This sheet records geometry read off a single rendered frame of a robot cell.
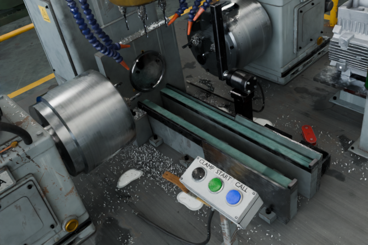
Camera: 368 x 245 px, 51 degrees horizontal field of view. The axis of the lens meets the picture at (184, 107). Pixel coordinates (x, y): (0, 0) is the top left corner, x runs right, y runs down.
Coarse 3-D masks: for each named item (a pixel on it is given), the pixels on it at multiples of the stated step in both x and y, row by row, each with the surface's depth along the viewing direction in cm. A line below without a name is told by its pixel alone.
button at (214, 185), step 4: (212, 180) 81; (216, 180) 81; (220, 180) 80; (208, 184) 81; (212, 184) 80; (216, 184) 80; (220, 184) 80; (212, 188) 80; (216, 188) 80; (220, 188) 80
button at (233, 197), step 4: (228, 192) 78; (232, 192) 78; (236, 192) 77; (228, 196) 77; (232, 196) 77; (236, 196) 77; (240, 196) 77; (228, 200) 77; (232, 200) 77; (236, 200) 76; (232, 204) 77
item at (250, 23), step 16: (224, 0) 134; (240, 0) 132; (208, 16) 128; (224, 16) 126; (240, 16) 128; (256, 16) 130; (192, 32) 138; (208, 32) 131; (240, 32) 126; (256, 32) 130; (192, 48) 144; (208, 48) 136; (240, 48) 127; (256, 48) 133; (208, 64) 140; (240, 64) 131
